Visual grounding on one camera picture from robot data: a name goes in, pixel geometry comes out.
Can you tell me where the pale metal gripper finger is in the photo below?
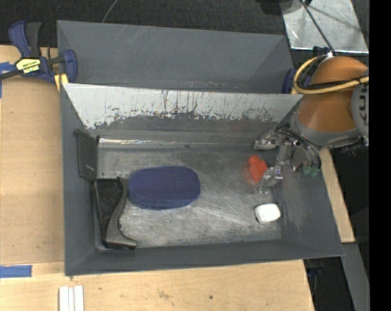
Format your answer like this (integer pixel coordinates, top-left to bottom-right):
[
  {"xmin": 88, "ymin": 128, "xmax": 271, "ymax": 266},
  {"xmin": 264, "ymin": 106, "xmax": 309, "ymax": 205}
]
[
  {"xmin": 258, "ymin": 174, "xmax": 282, "ymax": 194},
  {"xmin": 265, "ymin": 167, "xmax": 284, "ymax": 182}
]

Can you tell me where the orange-red small toy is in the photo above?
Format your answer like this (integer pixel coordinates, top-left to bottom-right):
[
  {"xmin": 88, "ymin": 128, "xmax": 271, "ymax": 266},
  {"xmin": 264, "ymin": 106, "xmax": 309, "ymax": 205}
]
[{"xmin": 246, "ymin": 155, "xmax": 268, "ymax": 184}]

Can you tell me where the white small box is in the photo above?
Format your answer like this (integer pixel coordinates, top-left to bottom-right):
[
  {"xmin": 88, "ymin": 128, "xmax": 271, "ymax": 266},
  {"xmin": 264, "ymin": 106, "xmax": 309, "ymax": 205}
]
[{"xmin": 254, "ymin": 203, "xmax": 282, "ymax": 225}]

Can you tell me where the blue oval sponge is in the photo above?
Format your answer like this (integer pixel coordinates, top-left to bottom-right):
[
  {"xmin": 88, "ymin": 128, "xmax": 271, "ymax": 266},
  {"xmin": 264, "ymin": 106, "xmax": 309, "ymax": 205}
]
[{"xmin": 127, "ymin": 165, "xmax": 202, "ymax": 211}]

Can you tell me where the grey metal bin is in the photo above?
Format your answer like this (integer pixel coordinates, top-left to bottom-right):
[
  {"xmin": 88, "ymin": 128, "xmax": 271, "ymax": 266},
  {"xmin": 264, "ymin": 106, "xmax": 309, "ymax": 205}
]
[{"xmin": 56, "ymin": 19, "xmax": 346, "ymax": 277}]

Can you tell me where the black textured flat pad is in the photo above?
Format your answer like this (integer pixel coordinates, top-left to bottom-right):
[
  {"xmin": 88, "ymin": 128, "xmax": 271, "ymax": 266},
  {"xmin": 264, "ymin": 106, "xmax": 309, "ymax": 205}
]
[{"xmin": 91, "ymin": 178, "xmax": 124, "ymax": 249}]

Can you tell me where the black flat block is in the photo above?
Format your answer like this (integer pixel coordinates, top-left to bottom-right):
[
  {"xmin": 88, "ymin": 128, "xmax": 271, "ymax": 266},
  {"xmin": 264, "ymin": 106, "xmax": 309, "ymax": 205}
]
[{"xmin": 74, "ymin": 128, "xmax": 101, "ymax": 183}]

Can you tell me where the dark curved handle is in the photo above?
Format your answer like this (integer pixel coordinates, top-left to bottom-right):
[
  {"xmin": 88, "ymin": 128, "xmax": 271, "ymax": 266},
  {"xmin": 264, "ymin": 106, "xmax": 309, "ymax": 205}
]
[{"xmin": 104, "ymin": 176, "xmax": 138, "ymax": 250}]

